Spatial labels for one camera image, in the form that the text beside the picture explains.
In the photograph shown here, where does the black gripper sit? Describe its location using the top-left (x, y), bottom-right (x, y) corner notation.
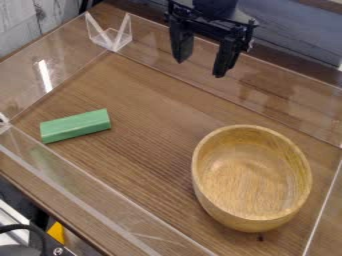
top-left (165, 0), bottom-right (257, 78)

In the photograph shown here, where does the green rectangular block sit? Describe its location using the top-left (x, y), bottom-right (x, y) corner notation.
top-left (40, 109), bottom-right (110, 144)

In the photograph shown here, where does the light brown wooden bowl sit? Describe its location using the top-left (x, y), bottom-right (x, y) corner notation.
top-left (190, 125), bottom-right (312, 233)

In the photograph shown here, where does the yellow label plate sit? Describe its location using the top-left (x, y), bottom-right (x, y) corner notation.
top-left (46, 222), bottom-right (65, 244)

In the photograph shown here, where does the clear acrylic enclosure wall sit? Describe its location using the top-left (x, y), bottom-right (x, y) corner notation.
top-left (0, 4), bottom-right (342, 256)

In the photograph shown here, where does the black cable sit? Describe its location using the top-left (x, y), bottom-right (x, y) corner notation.
top-left (0, 223), bottom-right (48, 256)

